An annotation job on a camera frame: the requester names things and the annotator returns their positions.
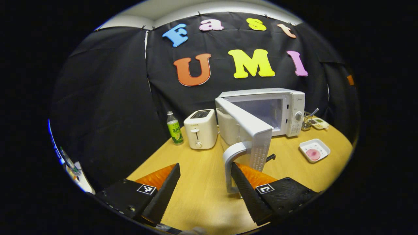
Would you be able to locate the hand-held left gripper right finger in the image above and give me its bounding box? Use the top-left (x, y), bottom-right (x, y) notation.
top-left (231, 162), bottom-right (320, 226)

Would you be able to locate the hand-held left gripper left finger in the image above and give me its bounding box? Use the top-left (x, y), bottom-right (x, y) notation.
top-left (95, 163), bottom-right (181, 226)

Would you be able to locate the white microwave oven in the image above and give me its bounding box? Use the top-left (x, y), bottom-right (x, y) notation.
top-left (215, 87), bottom-right (306, 195)

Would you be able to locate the white square plate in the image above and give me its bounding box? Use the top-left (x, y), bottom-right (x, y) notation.
top-left (299, 139), bottom-right (331, 163)

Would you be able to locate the white divided dish with beans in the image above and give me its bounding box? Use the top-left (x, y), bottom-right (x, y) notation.
top-left (310, 117), bottom-right (330, 130)

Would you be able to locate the green label drink bottle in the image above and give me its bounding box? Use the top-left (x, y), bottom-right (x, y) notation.
top-left (167, 111), bottom-right (184, 145)

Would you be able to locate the white toaster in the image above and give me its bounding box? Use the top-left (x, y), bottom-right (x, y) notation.
top-left (184, 109), bottom-right (218, 150)

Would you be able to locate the black backdrop cloth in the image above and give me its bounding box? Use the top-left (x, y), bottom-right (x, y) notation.
top-left (49, 12), bottom-right (360, 190)

